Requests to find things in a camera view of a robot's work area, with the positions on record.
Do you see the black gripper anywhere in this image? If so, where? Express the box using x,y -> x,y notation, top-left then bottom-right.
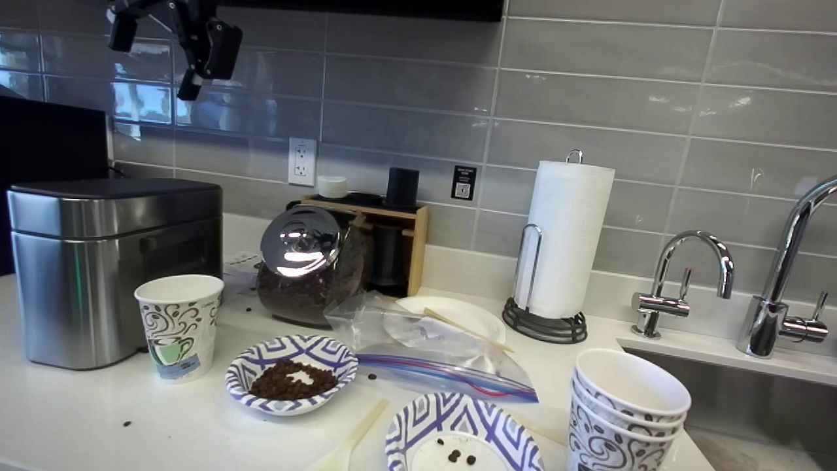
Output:
107,0 -> 223,106

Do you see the dark grey bin lid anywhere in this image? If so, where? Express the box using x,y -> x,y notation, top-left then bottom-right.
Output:
5,177 -> 223,204

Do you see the stainless steel bin body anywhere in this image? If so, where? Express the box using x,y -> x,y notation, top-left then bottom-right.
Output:
5,183 -> 224,373

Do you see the glass jar with chrome lid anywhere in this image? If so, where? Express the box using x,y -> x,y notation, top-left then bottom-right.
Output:
253,204 -> 374,330

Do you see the dark overhead cabinet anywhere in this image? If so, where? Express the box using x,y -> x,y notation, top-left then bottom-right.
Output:
217,0 -> 506,27

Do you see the small white jar cap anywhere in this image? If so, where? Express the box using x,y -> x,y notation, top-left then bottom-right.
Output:
313,174 -> 349,203

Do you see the single patterned paper cup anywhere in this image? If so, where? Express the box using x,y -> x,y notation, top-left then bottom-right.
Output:
132,273 -> 228,383

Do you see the black cylinder in holder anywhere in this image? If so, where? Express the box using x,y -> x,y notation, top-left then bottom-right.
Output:
383,166 -> 420,216

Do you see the wooden countertop holder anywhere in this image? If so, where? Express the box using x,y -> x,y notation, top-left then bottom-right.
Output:
297,195 -> 432,301

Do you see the blue patterned bowl with coffee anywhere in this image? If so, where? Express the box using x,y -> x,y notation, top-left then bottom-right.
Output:
223,332 -> 360,419

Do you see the coffee grounds pile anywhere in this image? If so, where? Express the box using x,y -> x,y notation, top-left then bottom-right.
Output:
247,357 -> 340,404

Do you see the clear plastic zip bag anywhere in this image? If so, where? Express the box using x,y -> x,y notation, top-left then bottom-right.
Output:
325,292 -> 540,406

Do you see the white paper towel roll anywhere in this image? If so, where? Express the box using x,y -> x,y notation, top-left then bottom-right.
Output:
510,157 -> 618,323

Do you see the blue white patterned paper bowl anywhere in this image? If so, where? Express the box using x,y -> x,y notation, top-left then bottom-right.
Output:
382,387 -> 544,471

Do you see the small chrome faucet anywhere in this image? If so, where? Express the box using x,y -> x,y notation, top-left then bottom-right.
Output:
631,228 -> 737,341

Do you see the tall chrome faucet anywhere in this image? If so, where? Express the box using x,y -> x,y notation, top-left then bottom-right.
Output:
734,174 -> 837,360

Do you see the stainless steel sink basin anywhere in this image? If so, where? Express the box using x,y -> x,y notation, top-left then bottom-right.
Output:
619,343 -> 837,471

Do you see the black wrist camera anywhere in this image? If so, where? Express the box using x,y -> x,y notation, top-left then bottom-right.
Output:
203,18 -> 245,84

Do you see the white wall power outlet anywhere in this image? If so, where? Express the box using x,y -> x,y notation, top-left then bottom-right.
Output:
285,137 -> 318,190

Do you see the black wall switch plate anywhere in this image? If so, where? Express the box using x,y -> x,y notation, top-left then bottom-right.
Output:
450,162 -> 479,204

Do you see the black wire towel holder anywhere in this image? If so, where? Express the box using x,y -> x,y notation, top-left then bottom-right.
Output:
499,150 -> 591,345

